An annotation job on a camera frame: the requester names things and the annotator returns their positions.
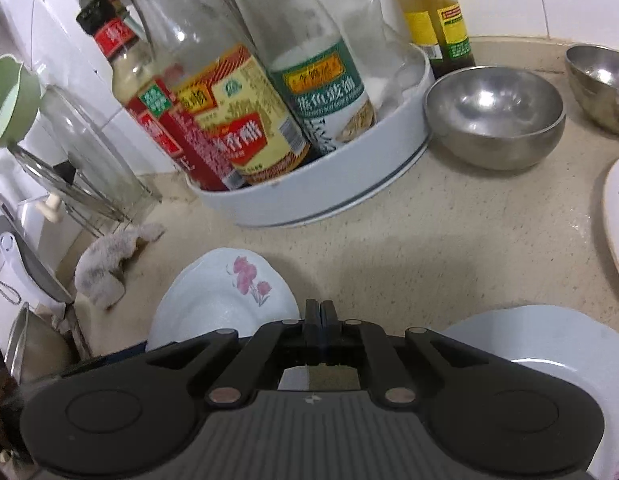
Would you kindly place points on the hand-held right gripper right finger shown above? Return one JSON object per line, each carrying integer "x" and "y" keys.
{"x": 329, "y": 331}

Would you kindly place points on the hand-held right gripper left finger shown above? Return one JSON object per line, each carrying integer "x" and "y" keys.
{"x": 313, "y": 331}

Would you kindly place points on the steel bowl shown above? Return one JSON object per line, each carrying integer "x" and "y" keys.
{"x": 599, "y": 85}
{"x": 494, "y": 110}

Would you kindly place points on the floral white plate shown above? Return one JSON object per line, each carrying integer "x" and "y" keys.
{"x": 209, "y": 290}

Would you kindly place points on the white round turntable tray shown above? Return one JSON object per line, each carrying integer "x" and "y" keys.
{"x": 289, "y": 200}

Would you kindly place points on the grey white rag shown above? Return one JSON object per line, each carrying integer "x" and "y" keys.
{"x": 101, "y": 265}

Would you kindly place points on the plain white plate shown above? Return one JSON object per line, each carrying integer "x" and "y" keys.
{"x": 564, "y": 340}

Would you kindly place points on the yellow cap vinegar bottle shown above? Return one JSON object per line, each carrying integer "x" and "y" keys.
{"x": 224, "y": 110}

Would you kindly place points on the green label sauce bottle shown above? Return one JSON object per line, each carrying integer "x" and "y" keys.
{"x": 319, "y": 85}

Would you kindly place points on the red label sauce bottle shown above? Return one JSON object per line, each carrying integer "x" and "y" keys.
{"x": 159, "y": 127}

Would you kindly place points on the steel pan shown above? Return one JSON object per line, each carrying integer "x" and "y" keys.
{"x": 34, "y": 345}

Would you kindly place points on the clear glass jar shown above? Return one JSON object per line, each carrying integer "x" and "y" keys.
{"x": 89, "y": 160}

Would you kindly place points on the glass pot lid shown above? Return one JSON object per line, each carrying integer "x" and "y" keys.
{"x": 51, "y": 207}

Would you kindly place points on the clear plastic container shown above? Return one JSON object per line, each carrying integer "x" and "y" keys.
{"x": 369, "y": 35}

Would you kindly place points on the yellow label oil bottle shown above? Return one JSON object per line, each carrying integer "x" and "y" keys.
{"x": 429, "y": 25}

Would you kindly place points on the pale green cup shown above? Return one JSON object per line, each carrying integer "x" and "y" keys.
{"x": 9, "y": 100}

